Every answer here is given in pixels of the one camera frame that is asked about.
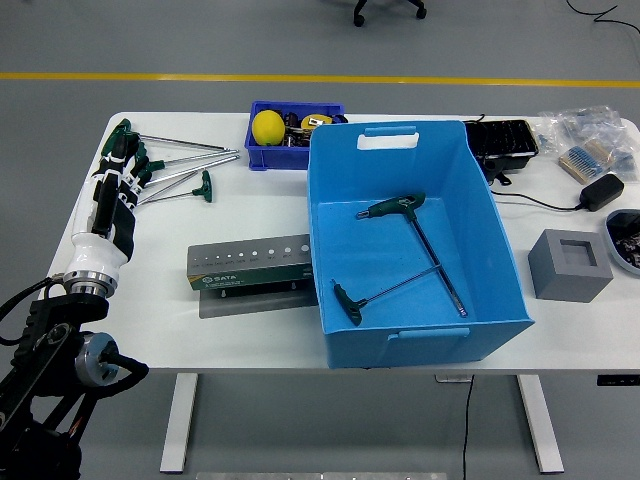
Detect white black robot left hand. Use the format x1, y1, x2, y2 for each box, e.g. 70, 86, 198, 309
67, 130, 151, 282

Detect grey green hex key stand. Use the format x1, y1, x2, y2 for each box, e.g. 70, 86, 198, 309
186, 233, 321, 320

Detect small green T-handle hex key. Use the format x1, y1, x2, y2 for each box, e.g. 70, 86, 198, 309
331, 267, 445, 328

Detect large green T-handle hex key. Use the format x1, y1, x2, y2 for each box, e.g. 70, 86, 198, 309
355, 192, 469, 320

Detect large light blue plastic box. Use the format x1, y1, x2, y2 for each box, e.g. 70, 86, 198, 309
306, 119, 535, 370

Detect white table leg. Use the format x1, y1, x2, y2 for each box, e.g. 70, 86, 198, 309
517, 373, 565, 474
159, 372, 200, 474

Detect small dark blue parts bin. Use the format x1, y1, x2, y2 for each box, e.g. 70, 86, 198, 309
244, 100, 346, 171

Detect yellow ball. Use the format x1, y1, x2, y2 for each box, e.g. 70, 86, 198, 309
251, 109, 287, 147

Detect dark metal parts in bin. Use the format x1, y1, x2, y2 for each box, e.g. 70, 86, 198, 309
283, 111, 314, 149

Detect yellow black tape measure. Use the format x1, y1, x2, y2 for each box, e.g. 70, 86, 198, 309
299, 113, 335, 132

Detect office chair base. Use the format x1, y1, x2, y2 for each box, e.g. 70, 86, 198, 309
349, 0, 428, 28

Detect black plastic tray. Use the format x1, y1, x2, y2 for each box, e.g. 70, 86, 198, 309
464, 118, 540, 187

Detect grey cube block with recess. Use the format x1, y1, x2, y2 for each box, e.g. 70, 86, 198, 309
527, 227, 614, 303

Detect tan resistor strip packet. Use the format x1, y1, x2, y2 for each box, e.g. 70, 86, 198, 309
558, 138, 619, 182

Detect clear plastic parts bags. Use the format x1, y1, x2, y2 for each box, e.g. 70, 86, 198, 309
537, 104, 640, 174

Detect black power adapter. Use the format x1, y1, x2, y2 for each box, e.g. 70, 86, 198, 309
578, 173, 626, 212

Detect round tray with small parts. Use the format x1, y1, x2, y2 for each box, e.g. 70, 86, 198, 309
603, 208, 640, 279

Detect short green T-handle hex key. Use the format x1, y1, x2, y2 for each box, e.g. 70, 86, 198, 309
137, 169, 214, 207

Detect black cable under table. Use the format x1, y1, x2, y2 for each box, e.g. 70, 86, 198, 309
461, 374, 476, 480

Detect black adapter cable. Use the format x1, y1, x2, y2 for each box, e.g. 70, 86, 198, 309
489, 185, 584, 212

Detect black floor cable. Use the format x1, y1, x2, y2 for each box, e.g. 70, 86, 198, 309
564, 0, 640, 32

